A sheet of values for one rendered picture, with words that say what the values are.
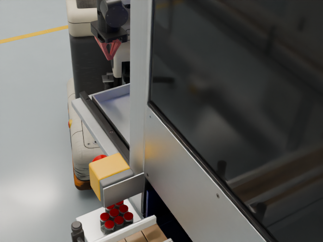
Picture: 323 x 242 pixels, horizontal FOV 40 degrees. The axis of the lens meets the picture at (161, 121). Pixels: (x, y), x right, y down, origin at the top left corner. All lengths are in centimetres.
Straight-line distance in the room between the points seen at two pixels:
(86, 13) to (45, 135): 86
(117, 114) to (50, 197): 103
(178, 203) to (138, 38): 30
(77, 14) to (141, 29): 123
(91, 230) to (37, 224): 115
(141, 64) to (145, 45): 5
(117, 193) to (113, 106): 44
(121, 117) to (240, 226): 68
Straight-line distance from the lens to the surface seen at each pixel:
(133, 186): 92
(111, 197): 91
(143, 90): 78
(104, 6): 109
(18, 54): 324
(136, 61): 77
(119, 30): 118
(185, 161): 72
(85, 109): 129
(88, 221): 102
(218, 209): 69
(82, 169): 204
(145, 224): 90
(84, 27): 197
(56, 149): 244
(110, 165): 91
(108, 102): 131
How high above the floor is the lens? 170
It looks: 41 degrees down
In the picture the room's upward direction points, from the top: 4 degrees clockwise
